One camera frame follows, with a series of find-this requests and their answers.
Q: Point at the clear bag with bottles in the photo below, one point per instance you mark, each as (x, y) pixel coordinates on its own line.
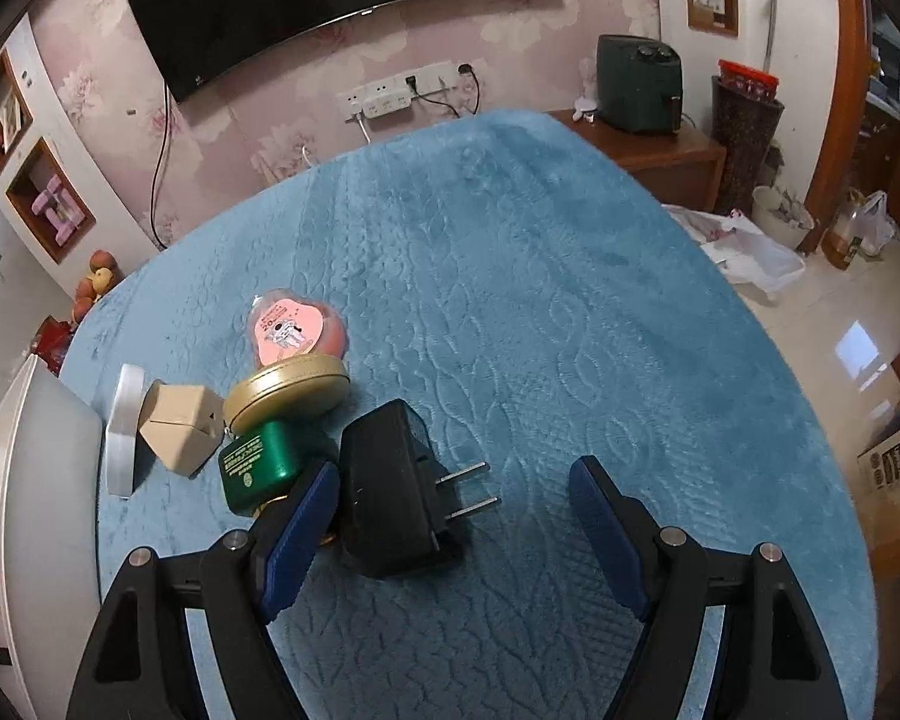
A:
(862, 229)

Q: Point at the white plastic bag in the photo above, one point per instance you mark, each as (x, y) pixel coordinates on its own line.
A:
(757, 259)

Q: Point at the green bottle with gold lid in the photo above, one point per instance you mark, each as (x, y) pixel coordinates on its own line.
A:
(262, 465)

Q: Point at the red lidded container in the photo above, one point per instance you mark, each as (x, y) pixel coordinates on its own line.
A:
(750, 79)

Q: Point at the red gift box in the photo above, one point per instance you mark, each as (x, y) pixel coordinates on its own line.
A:
(52, 341)

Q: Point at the dark green air fryer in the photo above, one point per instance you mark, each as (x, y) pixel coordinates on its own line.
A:
(637, 86)

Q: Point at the white wall power strip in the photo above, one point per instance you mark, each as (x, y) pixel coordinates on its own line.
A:
(382, 94)

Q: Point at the dark woven basket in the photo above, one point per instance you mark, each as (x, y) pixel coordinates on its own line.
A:
(746, 157)

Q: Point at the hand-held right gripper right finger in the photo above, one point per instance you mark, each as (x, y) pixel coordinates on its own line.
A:
(604, 525)

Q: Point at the wooden cabinet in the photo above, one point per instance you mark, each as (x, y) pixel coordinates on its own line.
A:
(667, 157)

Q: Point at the pink dumbbells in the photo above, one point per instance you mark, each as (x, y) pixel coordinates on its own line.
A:
(56, 214)

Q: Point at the white wall shelf unit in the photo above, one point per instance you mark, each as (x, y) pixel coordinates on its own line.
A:
(26, 187)

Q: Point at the framed picture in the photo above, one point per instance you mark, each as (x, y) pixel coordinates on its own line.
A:
(7, 116)

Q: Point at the cardboard box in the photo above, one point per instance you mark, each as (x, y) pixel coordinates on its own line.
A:
(889, 457)

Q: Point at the pink heart-shaped box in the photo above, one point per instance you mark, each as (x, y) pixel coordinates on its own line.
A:
(292, 330)

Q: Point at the beige angular box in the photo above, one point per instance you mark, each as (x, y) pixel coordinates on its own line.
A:
(180, 420)

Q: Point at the black plug adapter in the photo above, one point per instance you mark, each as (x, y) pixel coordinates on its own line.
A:
(390, 495)

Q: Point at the pile of fruit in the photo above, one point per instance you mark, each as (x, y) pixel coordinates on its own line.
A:
(101, 277)

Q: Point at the white plastic storage bin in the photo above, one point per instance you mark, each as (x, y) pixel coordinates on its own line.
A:
(37, 502)

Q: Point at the small white figurine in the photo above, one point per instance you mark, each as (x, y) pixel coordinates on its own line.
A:
(586, 109)

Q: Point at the white bucket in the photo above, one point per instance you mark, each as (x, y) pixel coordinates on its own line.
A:
(776, 221)

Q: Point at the black wall television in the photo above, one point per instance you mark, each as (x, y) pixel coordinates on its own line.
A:
(330, 0)

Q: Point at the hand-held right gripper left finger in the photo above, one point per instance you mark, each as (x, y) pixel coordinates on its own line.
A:
(300, 532)

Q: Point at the blue plush blanket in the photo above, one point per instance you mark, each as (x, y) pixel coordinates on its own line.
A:
(570, 315)

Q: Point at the white plastic gadget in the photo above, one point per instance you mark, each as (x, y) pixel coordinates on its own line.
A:
(124, 427)

